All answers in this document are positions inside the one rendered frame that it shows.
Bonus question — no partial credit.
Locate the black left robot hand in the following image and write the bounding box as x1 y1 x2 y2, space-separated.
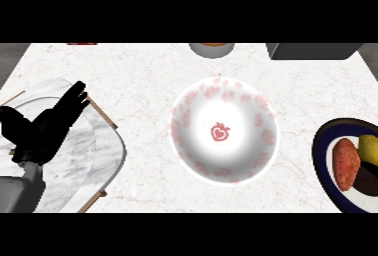
0 80 93 166

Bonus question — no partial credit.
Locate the white bowl with red print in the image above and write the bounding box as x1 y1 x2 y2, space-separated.
168 76 280 186

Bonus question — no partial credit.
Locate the blue rimmed white plate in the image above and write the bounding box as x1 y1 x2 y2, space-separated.
310 117 378 214

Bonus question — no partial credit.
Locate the yellow lemon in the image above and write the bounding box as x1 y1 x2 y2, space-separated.
357 133 378 167

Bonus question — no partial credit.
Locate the white marble tray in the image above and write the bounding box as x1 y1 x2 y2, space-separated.
0 77 128 214

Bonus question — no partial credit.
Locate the grey cup with orange content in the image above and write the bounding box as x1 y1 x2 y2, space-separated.
189 43 236 60

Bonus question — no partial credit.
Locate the dark grey box appliance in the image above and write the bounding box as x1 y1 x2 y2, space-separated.
265 43 364 61

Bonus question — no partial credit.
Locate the orange sweet potato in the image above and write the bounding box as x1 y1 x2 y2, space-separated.
330 137 363 192

